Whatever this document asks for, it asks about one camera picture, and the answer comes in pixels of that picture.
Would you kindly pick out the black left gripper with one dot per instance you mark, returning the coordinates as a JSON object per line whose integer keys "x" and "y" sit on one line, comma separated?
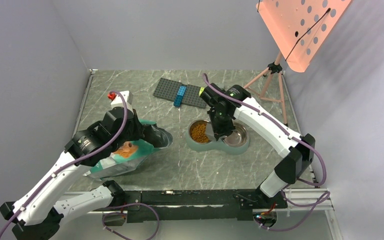
{"x": 138, "y": 126}

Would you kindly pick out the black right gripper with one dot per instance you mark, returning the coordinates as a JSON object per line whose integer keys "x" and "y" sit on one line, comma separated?
{"x": 218, "y": 130}

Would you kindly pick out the green pet food bag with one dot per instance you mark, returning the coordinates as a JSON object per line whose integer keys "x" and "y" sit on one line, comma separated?
{"x": 125, "y": 159}

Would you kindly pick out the metal food scoop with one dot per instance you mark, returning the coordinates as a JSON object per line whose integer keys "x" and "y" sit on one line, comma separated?
{"x": 156, "y": 136}

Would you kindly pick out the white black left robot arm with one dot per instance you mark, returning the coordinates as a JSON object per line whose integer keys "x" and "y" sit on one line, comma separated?
{"x": 39, "y": 214}

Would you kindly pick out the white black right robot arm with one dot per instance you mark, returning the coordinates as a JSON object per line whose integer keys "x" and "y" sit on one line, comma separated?
{"x": 237, "y": 104}

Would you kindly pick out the brown pet food kibble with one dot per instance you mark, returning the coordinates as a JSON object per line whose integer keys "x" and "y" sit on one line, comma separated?
{"x": 199, "y": 132}

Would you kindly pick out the teal double pet bowl stand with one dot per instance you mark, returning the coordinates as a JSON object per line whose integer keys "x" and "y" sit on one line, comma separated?
{"x": 198, "y": 140}

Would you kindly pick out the yellow-green building block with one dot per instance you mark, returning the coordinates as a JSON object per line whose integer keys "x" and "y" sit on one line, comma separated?
{"x": 201, "y": 91}

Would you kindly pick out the steel bowl right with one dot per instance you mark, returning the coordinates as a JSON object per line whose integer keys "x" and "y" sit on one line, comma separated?
{"x": 238, "y": 138}

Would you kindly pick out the steel bowl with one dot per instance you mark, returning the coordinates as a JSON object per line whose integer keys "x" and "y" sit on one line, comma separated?
{"x": 238, "y": 138}
{"x": 199, "y": 132}

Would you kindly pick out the steel bowl left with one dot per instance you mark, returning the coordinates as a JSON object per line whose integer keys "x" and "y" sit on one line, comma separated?
{"x": 199, "y": 132}

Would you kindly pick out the blue building block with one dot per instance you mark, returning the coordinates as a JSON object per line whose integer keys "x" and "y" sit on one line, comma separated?
{"x": 179, "y": 96}

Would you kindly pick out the grey building block baseplate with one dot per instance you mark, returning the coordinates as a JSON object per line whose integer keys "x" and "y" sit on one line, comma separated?
{"x": 167, "y": 89}

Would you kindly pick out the pink tripod stand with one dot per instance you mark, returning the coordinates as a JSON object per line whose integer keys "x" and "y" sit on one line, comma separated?
{"x": 272, "y": 69}

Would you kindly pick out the pink perforated board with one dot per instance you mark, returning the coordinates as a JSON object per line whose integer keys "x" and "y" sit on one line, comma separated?
{"x": 299, "y": 27}

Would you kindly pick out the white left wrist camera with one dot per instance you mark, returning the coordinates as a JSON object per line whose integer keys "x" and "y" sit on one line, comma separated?
{"x": 118, "y": 102}

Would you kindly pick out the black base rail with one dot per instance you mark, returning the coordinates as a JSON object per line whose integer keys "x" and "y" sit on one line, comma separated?
{"x": 175, "y": 205}

